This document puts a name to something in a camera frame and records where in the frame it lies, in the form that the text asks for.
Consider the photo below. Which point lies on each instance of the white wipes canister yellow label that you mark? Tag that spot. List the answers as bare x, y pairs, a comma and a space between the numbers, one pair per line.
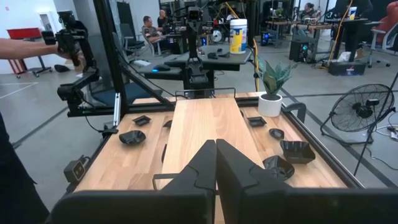
238, 35

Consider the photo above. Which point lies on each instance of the small black square plate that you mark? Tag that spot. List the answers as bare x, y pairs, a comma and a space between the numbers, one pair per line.
141, 120
257, 122

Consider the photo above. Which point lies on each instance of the black leaf shaped plate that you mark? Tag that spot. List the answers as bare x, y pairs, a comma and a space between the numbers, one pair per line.
132, 137
278, 168

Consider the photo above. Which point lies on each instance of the black wavy square bowl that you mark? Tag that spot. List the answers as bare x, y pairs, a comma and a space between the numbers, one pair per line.
297, 152

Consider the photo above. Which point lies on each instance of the black office chair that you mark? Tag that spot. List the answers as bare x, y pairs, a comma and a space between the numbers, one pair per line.
130, 37

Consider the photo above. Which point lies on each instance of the black desk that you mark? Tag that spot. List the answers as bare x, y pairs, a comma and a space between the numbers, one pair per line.
217, 60

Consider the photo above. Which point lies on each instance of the black floor box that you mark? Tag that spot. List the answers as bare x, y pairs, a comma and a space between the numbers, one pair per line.
346, 68

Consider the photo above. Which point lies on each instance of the person's forearm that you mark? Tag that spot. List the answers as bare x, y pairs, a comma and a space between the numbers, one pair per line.
28, 49

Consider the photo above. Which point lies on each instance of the black computer tower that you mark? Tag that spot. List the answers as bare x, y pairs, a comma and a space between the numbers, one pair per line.
298, 51

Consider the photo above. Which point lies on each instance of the red tool cart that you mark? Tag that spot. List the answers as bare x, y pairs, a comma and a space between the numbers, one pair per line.
23, 32

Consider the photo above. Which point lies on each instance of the black aluminium rig frame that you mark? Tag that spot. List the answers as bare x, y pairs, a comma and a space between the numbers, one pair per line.
109, 56

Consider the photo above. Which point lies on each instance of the blue office chair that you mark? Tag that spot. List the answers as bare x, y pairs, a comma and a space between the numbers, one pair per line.
133, 91

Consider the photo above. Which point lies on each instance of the small black table-level camera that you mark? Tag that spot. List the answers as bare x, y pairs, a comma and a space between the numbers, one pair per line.
76, 170

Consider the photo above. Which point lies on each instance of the person's hand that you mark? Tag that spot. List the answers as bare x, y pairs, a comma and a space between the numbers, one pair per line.
60, 53

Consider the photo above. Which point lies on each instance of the snake plant in white pot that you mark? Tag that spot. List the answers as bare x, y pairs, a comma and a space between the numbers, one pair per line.
270, 105

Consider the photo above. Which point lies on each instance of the black triangular part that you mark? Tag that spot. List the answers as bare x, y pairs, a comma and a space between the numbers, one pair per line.
224, 54
213, 56

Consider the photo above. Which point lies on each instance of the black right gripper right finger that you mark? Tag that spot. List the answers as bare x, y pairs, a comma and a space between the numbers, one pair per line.
264, 202

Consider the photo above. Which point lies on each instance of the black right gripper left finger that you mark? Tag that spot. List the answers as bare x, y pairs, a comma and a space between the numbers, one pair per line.
186, 202

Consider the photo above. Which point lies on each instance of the wooden riser shelf black legs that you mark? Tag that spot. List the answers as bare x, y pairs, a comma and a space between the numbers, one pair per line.
202, 124

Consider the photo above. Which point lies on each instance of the black floor fan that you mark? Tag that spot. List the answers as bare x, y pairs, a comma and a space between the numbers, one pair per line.
362, 107

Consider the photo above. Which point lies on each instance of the black computer mouse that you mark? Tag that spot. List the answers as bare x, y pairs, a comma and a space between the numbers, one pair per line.
161, 67

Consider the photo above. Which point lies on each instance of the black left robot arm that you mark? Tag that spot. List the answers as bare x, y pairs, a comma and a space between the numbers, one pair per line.
194, 74

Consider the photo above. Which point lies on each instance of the red office chair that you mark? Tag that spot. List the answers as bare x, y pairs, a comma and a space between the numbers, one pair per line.
387, 25

